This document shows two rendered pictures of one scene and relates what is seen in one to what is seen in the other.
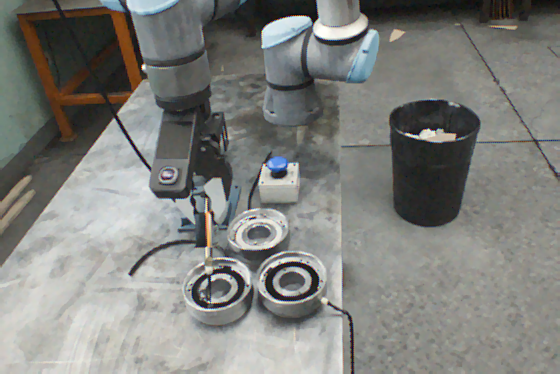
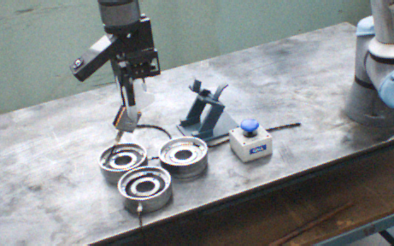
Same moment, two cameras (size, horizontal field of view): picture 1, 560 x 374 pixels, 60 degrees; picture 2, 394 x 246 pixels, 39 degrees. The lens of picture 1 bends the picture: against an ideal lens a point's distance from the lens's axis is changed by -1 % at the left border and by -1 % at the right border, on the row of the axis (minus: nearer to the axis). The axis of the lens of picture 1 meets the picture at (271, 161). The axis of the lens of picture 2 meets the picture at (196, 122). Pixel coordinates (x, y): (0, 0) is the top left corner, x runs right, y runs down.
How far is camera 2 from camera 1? 0.87 m
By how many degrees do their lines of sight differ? 51
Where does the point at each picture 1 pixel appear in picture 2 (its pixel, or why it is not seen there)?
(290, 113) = (353, 106)
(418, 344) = not seen: outside the picture
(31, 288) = (98, 103)
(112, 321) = (90, 140)
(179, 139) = (98, 49)
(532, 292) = not seen: outside the picture
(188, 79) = (106, 15)
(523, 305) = not seen: outside the picture
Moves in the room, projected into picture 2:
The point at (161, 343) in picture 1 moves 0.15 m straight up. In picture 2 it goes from (83, 164) to (68, 107)
